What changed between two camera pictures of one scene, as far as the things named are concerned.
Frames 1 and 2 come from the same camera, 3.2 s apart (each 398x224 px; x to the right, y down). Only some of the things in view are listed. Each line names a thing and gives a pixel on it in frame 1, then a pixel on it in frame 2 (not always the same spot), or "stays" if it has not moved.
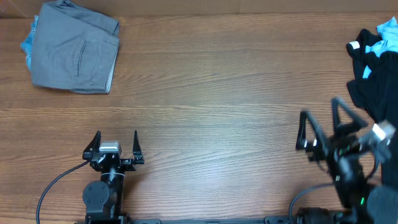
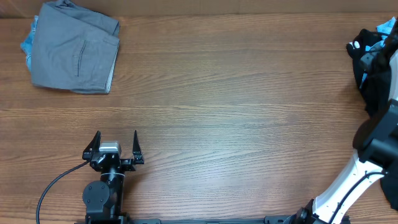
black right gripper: x=340 y=137 → x=367 y=61
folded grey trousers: x=73 y=48 stays
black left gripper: x=130 y=164 stays
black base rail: x=189 y=221 stays
